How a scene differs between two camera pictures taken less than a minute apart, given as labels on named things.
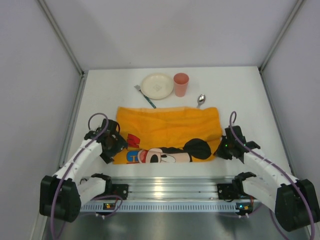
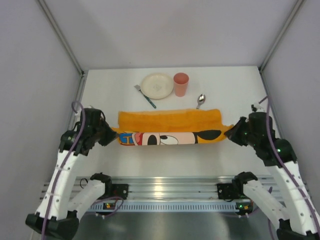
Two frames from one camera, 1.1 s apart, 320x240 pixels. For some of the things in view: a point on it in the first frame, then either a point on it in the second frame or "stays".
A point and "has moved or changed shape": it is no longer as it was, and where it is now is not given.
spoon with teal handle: [200, 100] stays
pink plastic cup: [181, 80] stays
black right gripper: [222, 150] to [240, 131]
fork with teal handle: [137, 87] stays
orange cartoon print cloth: [174, 134] has moved or changed shape
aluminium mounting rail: [172, 188] stays
